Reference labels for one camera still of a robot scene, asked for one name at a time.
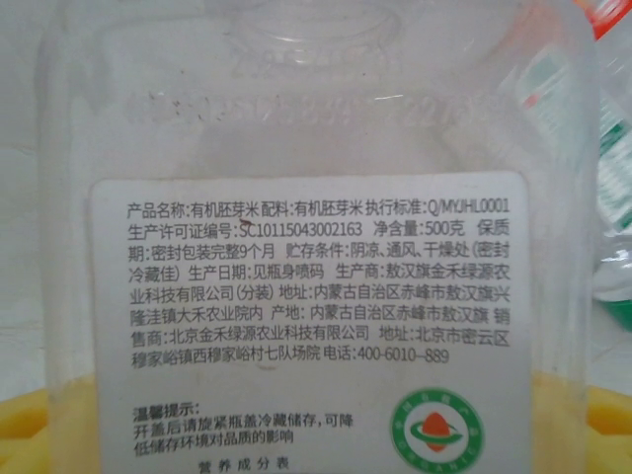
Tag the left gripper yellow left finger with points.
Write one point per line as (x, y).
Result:
(24, 434)

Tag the orange label bottle orange cap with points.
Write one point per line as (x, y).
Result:
(612, 10)

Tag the square bottle white label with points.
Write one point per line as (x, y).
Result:
(316, 148)

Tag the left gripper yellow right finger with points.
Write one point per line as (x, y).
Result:
(609, 434)

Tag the green white label bottle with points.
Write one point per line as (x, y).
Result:
(617, 197)

